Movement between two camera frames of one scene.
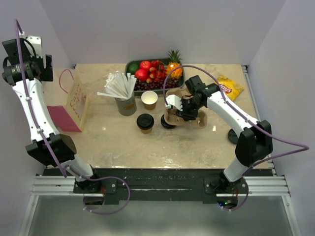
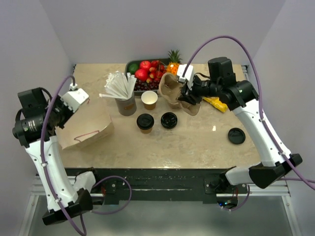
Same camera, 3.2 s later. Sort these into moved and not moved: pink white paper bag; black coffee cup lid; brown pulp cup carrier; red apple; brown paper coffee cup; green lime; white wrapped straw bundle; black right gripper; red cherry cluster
Moved: black right gripper; brown pulp cup carrier; pink white paper bag
Not moved: red cherry cluster; red apple; black coffee cup lid; white wrapped straw bundle; green lime; brown paper coffee cup
